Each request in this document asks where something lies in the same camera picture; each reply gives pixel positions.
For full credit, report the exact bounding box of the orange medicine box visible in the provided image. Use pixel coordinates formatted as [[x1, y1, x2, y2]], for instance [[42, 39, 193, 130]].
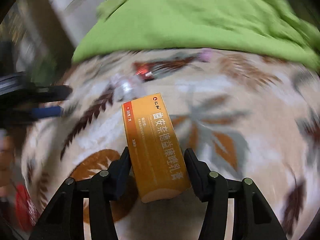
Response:
[[122, 93, 191, 203]]

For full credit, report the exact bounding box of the dark red candy packet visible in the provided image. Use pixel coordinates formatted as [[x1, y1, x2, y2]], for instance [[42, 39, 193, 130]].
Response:
[[133, 62, 155, 82]]

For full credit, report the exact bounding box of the red plastic basket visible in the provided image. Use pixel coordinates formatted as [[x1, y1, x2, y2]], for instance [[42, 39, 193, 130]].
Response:
[[15, 184, 39, 232]]

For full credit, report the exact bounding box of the crumpled clear plastic wrap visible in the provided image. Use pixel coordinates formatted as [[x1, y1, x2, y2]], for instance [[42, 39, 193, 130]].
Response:
[[111, 73, 145, 102]]

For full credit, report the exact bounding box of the leaf pattern bed blanket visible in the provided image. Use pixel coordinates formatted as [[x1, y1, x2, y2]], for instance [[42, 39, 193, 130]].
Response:
[[21, 49, 319, 239]]

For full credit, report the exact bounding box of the green quilt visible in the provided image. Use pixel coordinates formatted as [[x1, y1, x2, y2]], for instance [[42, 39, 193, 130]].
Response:
[[73, 0, 319, 70]]

